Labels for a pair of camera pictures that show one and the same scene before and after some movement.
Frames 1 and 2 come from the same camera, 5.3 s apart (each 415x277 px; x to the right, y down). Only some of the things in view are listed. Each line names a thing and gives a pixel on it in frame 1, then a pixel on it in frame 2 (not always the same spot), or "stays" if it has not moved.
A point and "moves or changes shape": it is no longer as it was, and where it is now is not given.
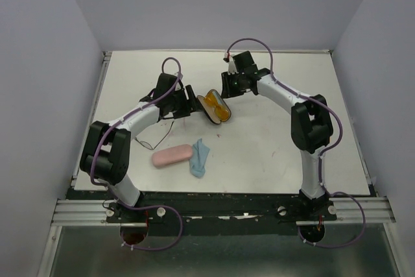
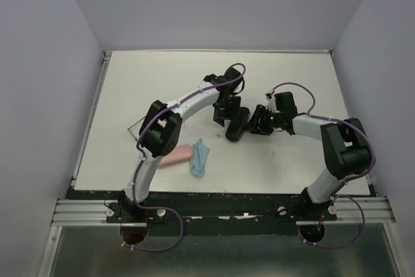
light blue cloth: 198,161 stays
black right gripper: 226,90 → 260,128
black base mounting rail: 224,213 stays
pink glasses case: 172,156 stays
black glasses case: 214,106 moves or changes shape
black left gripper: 194,104 → 218,117
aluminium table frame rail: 106,57 stays
